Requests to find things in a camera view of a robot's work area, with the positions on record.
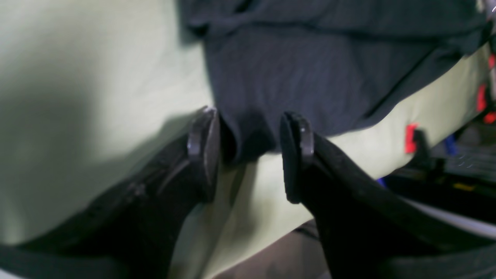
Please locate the orange clamp right edge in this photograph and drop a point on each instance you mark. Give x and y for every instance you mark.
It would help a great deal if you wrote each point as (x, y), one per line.
(486, 98)

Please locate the blue orange clamp top centre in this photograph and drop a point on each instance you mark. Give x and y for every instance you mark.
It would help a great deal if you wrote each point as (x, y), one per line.
(416, 140)

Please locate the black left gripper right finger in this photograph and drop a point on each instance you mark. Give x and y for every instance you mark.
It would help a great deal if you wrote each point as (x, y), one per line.
(366, 231)

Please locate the dark navy long-sleeve T-shirt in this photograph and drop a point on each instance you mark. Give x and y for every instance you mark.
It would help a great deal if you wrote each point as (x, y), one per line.
(342, 64)

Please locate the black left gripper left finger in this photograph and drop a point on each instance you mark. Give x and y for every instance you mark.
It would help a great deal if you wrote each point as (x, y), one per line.
(130, 231)

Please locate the sage green table cloth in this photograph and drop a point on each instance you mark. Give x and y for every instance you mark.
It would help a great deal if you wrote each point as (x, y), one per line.
(90, 90)

